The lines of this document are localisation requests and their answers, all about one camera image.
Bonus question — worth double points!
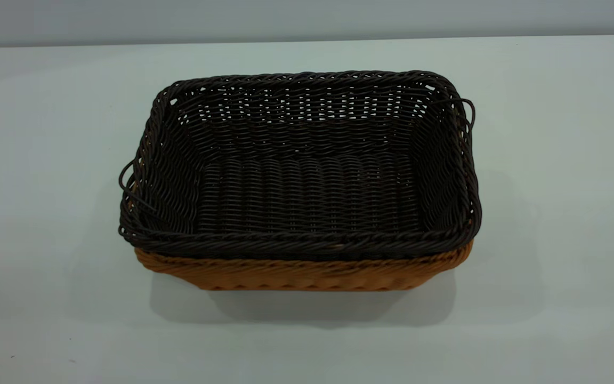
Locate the orange wicker basket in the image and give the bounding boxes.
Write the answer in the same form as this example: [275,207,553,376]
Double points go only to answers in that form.
[134,240,474,292]

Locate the dark brown wicker basket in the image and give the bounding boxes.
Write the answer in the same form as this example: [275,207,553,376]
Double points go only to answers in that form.
[118,69,482,262]

